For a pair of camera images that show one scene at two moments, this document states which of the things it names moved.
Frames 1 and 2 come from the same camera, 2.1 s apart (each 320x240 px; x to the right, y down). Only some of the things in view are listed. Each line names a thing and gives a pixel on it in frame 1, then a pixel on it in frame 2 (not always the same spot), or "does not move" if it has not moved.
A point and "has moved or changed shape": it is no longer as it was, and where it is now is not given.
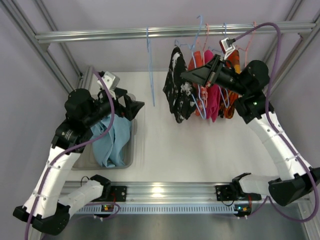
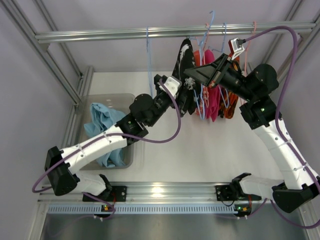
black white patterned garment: x=179 y=92 has moved or changed shape
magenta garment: x=213 y=93 does not move
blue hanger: x=193 y=48 → x=204 y=36
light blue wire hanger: x=150 y=66 does not move
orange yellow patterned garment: x=228 y=99 does not move
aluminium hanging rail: x=80 y=36 does not move
